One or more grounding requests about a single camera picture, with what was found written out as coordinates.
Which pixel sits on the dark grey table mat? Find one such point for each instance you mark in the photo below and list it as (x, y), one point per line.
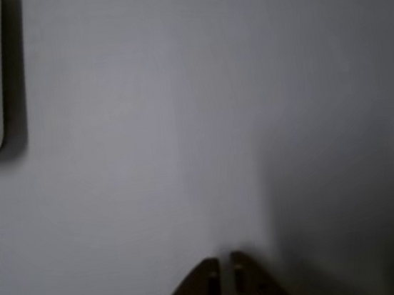
(197, 118)

